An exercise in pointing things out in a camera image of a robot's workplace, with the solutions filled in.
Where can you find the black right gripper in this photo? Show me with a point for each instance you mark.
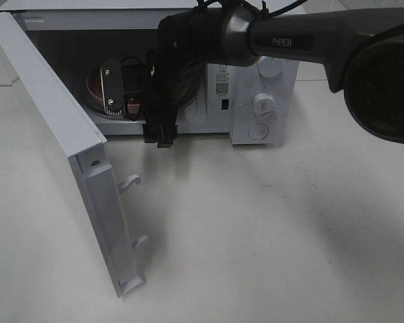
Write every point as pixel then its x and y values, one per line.
pixel 154 82

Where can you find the white microwave door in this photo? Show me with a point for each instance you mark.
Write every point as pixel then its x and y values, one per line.
pixel 73 149

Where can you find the round white door button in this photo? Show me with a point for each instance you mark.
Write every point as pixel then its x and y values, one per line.
pixel 258 131

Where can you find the toy sandwich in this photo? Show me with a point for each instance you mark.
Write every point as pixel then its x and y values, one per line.
pixel 132 106

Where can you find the pink round plate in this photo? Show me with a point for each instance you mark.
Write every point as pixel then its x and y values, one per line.
pixel 94 85

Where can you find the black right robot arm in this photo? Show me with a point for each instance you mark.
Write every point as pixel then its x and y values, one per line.
pixel 361 50

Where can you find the white microwave oven body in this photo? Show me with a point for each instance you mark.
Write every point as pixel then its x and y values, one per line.
pixel 98 50

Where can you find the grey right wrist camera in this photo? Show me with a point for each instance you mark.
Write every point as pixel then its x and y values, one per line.
pixel 111 78

